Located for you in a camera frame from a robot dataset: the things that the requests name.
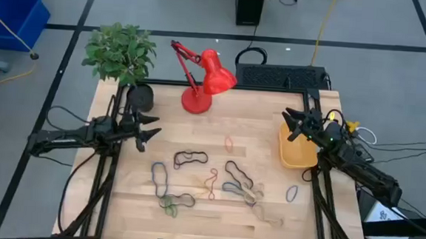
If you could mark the black computer tower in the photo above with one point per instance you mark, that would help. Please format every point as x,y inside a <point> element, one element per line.
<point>250,7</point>

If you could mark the green leafy plant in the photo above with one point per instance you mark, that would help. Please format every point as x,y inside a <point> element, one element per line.
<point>121,51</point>

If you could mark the small blue rubber band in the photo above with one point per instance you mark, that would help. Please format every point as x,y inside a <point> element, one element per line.
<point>287,194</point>

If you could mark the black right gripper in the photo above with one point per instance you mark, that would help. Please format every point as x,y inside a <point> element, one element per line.
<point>312,125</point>

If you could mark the black plant pot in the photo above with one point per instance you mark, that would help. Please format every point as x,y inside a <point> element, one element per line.
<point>140,98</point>

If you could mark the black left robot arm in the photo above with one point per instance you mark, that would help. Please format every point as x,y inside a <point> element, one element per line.
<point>60,138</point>

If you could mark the yellow plastic bin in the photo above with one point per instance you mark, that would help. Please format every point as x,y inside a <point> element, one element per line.
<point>298,154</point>

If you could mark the red rubber band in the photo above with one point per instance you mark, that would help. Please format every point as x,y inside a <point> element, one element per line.
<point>212,181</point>

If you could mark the large blue rubber band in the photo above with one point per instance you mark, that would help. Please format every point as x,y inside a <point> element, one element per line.
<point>152,173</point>

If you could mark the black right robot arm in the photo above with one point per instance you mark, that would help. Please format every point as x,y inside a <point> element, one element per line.
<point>365,173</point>

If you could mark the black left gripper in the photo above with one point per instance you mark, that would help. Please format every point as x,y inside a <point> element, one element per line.
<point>128,124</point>

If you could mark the blue storage bin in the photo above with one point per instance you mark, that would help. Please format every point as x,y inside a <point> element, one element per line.
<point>15,22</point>

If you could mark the red desk lamp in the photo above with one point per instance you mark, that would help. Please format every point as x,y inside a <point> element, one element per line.
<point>215,75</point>

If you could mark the black perforated case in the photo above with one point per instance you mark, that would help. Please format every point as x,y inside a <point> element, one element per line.
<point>278,76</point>

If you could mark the yellow rubber band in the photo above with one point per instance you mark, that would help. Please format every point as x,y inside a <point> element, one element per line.
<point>194,181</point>

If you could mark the black beam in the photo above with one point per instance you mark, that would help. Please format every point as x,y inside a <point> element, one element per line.
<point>406,227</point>

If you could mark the black rubber band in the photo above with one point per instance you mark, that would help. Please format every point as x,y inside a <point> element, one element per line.
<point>174,161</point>
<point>194,201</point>
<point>226,166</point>

